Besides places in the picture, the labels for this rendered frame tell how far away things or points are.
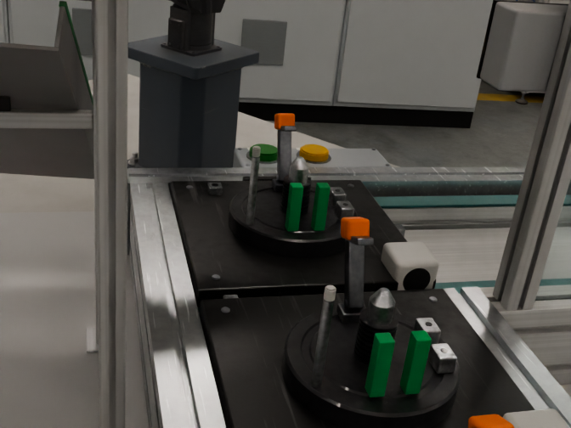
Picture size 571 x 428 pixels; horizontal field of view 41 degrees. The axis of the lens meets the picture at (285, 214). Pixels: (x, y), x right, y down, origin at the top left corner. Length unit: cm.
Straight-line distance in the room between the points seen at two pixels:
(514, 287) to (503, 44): 23
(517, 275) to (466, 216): 28
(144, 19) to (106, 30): 329
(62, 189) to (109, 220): 60
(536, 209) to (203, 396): 34
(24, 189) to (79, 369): 42
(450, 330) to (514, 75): 23
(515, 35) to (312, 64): 327
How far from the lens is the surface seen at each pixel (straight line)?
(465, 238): 99
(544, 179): 72
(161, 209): 87
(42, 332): 85
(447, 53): 412
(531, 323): 80
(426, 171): 106
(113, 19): 51
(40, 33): 384
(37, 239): 102
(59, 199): 112
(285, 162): 86
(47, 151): 81
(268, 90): 393
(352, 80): 400
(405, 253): 77
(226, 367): 62
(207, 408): 59
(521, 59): 69
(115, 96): 51
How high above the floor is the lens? 135
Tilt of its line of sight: 26 degrees down
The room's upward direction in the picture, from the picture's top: 6 degrees clockwise
